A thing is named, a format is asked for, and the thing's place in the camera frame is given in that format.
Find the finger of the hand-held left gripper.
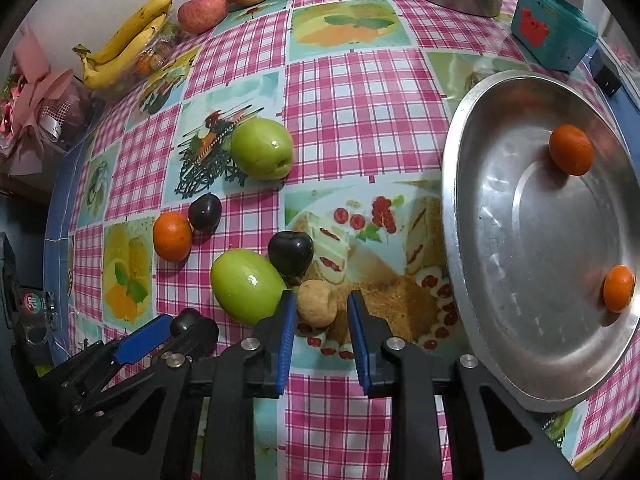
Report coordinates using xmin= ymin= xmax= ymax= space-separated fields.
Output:
xmin=52 ymin=315 xmax=176 ymax=413
xmin=170 ymin=319 xmax=221 ymax=362

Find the brown walnut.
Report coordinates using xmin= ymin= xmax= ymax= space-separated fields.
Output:
xmin=297 ymin=280 xmax=338 ymax=328

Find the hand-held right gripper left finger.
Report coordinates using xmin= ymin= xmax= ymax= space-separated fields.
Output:
xmin=65 ymin=290 xmax=298 ymax=480

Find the black power adapter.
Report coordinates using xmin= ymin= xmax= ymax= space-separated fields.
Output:
xmin=591 ymin=52 xmax=623 ymax=98

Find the dark plum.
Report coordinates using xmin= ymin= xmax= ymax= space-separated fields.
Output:
xmin=267 ymin=231 xmax=315 ymax=278
xmin=188 ymin=193 xmax=223 ymax=233

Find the round metal tray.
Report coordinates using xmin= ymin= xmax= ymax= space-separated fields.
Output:
xmin=441 ymin=71 xmax=640 ymax=413

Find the yellow banana bunch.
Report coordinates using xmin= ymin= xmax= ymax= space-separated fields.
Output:
xmin=73 ymin=0 xmax=176 ymax=91

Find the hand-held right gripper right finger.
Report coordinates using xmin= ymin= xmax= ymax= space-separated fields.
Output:
xmin=347 ymin=290 xmax=586 ymax=480

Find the pink checked tablecloth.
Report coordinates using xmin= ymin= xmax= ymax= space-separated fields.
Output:
xmin=42 ymin=0 xmax=640 ymax=480

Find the teal box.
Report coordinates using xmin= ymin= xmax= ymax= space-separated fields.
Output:
xmin=510 ymin=0 xmax=599 ymax=72

